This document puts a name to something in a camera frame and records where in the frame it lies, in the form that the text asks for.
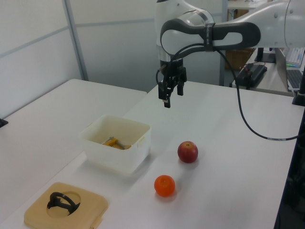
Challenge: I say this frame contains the black lid handle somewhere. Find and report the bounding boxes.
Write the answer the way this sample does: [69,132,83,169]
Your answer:
[46,191,81,216]

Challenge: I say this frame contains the silver laptop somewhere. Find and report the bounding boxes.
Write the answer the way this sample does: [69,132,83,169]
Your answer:
[275,47,305,92]

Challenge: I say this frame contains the black electronic box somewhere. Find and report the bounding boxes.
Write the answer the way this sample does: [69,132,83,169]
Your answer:
[234,62,268,90]

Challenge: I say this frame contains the brown cardboard box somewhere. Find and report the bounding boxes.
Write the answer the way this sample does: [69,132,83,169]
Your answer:
[224,47,256,71]

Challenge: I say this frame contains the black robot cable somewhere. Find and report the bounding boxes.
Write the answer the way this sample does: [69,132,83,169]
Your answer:
[155,43,300,141]

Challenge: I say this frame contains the white plastic container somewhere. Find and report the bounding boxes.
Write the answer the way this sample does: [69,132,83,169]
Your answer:
[78,114,152,177]

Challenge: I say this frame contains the beige container lid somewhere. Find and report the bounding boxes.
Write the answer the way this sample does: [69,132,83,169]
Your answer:
[23,182,109,229]

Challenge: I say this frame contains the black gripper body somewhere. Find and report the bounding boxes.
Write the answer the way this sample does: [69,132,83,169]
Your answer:
[159,58,187,84]

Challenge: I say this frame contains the yellow toy in container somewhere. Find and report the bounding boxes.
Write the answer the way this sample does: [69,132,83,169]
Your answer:
[101,136,132,151]

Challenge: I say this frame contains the red toy apple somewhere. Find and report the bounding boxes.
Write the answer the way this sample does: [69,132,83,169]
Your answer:
[177,140,199,164]

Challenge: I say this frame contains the dark vertical frame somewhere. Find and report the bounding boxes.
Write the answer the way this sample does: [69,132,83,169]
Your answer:
[273,133,305,229]

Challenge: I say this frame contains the orange toy fruit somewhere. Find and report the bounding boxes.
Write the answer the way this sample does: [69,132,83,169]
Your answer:
[153,175,176,198]

